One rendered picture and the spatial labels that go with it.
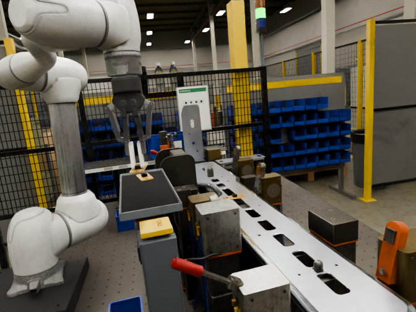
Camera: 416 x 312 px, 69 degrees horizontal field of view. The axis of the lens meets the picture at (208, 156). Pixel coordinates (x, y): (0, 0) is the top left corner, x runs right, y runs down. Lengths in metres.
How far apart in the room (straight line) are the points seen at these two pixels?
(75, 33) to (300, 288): 0.69
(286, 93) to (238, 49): 1.50
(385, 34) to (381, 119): 0.91
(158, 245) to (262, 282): 0.20
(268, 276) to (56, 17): 0.63
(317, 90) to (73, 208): 3.11
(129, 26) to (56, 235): 0.83
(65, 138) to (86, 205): 0.28
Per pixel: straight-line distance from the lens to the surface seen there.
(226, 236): 0.81
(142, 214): 0.69
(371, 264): 1.40
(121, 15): 0.80
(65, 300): 1.24
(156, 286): 0.64
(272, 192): 1.29
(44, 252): 1.31
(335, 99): 3.97
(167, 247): 0.60
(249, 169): 1.61
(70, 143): 1.33
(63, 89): 1.31
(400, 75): 4.11
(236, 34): 2.29
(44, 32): 0.70
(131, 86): 0.80
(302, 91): 3.75
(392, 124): 4.10
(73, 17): 0.71
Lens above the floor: 1.40
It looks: 12 degrees down
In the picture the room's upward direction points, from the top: 5 degrees counter-clockwise
